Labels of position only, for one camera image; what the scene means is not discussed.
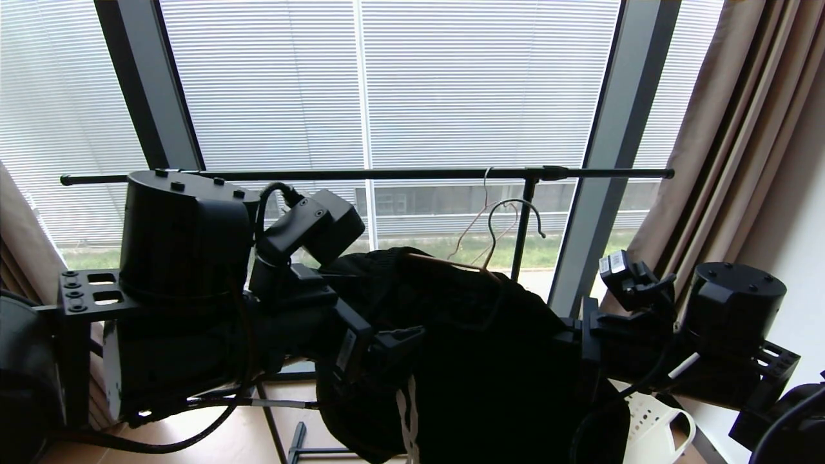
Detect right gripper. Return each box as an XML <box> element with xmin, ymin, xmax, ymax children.
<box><xmin>582</xmin><ymin>298</ymin><xmax>768</xmax><ymax>410</ymax></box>

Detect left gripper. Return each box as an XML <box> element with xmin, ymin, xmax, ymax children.
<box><xmin>103</xmin><ymin>300</ymin><xmax>426</xmax><ymax>420</ymax></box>

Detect black shorts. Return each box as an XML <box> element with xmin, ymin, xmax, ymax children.
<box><xmin>316</xmin><ymin>247</ymin><xmax>632</xmax><ymax>464</ymax></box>

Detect pink clothes hanger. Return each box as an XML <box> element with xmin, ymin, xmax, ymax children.
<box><xmin>406</xmin><ymin>198</ymin><xmax>547</xmax><ymax>284</ymax></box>
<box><xmin>448</xmin><ymin>168</ymin><xmax>519</xmax><ymax>265</ymax></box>

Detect white laundry basket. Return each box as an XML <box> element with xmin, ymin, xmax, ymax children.
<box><xmin>612</xmin><ymin>380</ymin><xmax>698</xmax><ymax>464</ymax></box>

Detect black clothes rack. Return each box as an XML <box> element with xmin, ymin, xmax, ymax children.
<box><xmin>60</xmin><ymin>166</ymin><xmax>675</xmax><ymax>464</ymax></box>

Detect brown curtain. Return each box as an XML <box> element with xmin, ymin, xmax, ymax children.
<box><xmin>603</xmin><ymin>0</ymin><xmax>825</xmax><ymax>400</ymax></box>
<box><xmin>0</xmin><ymin>161</ymin><xmax>123</xmax><ymax>432</ymax></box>

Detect window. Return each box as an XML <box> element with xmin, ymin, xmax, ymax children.
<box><xmin>0</xmin><ymin>0</ymin><xmax>726</xmax><ymax>381</ymax></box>

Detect black cable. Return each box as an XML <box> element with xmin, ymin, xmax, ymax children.
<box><xmin>569</xmin><ymin>348</ymin><xmax>676</xmax><ymax>464</ymax></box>
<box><xmin>55</xmin><ymin>182</ymin><xmax>305</xmax><ymax>454</ymax></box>

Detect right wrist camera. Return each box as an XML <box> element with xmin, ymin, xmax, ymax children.
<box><xmin>598</xmin><ymin>250</ymin><xmax>677</xmax><ymax>323</ymax></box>

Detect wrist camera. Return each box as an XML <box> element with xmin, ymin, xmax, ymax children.
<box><xmin>248</xmin><ymin>189</ymin><xmax>366</xmax><ymax>307</ymax></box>
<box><xmin>598</xmin><ymin>250</ymin><xmax>677</xmax><ymax>323</ymax></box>

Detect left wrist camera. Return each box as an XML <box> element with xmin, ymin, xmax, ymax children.
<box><xmin>248</xmin><ymin>189</ymin><xmax>366</xmax><ymax>307</ymax></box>

